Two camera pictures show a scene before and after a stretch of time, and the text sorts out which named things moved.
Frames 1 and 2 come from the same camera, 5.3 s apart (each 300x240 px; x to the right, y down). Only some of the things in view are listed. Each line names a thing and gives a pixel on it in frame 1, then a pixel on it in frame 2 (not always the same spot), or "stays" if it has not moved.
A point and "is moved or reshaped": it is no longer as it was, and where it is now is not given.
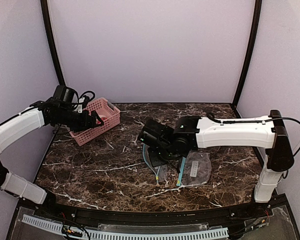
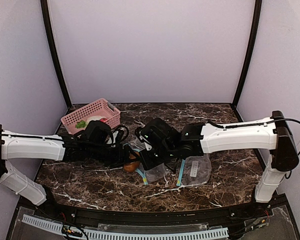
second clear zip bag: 196,168 stays
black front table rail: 251,211 stays
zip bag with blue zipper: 161,172 is moved or reshaped
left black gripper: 89,120 to 126,155
